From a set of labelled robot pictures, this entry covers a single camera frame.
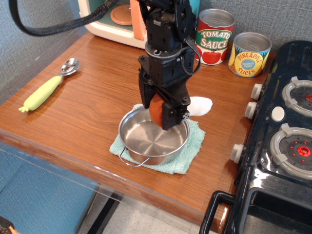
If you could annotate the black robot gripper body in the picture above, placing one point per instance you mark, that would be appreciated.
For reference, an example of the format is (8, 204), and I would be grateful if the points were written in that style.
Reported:
(169, 70)

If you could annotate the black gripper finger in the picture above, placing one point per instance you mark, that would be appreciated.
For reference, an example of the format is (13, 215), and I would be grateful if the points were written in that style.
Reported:
(171, 115)
(146, 88)

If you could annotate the plush brown white mushroom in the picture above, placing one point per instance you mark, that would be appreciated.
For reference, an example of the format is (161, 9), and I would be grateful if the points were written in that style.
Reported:
(199, 106)

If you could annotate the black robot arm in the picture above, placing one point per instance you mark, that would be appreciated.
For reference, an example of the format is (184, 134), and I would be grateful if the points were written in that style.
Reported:
(169, 62)

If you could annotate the light green cloth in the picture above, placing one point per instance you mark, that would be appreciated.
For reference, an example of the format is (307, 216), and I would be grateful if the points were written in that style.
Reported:
(181, 164)

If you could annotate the tomato sauce can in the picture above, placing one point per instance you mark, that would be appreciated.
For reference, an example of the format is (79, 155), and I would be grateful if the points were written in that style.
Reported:
(214, 31)

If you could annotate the orange plate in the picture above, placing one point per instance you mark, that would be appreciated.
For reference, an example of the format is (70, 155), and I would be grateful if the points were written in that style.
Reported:
(121, 15)

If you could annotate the white teal toy microwave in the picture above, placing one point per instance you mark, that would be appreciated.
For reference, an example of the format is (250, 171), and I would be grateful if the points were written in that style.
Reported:
(109, 31)

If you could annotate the pineapple slices can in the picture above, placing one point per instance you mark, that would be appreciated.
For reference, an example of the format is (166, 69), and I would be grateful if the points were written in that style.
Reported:
(249, 54)

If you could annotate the black toy stove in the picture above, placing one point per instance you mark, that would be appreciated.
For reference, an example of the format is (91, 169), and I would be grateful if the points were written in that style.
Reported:
(274, 179)

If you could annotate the steel pot with handle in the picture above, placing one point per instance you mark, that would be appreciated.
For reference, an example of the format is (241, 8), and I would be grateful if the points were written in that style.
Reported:
(145, 143)

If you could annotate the spoon with green handle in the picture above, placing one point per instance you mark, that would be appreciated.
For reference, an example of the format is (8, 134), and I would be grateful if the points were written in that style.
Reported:
(35, 100)

